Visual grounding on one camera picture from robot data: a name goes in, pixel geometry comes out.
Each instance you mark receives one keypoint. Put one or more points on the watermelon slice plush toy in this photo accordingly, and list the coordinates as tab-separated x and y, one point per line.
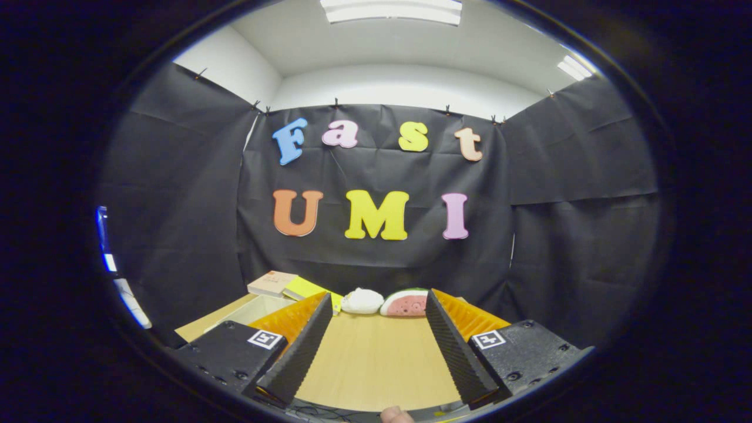
405	304

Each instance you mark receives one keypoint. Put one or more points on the black backdrop cloth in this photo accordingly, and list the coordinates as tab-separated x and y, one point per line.
382	170

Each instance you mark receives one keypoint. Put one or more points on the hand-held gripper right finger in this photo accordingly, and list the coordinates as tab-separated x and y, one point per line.
455	358

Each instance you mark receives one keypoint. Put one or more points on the green fabric storage box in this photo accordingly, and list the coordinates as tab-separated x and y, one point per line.
258	308

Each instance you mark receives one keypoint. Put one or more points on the long ceiling light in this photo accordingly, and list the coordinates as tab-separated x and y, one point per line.
390	10

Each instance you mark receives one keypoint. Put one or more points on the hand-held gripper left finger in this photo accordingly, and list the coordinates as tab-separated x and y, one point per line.
299	358

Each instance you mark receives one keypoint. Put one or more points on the white plush toy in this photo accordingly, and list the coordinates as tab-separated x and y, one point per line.
362	301

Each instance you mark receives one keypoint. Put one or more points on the small ceiling light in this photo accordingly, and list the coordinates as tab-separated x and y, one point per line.
574	67

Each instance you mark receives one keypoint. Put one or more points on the yellow book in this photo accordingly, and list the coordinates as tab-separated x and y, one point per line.
302	288

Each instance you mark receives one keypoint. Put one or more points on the beige book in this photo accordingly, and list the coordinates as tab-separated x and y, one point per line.
271	283

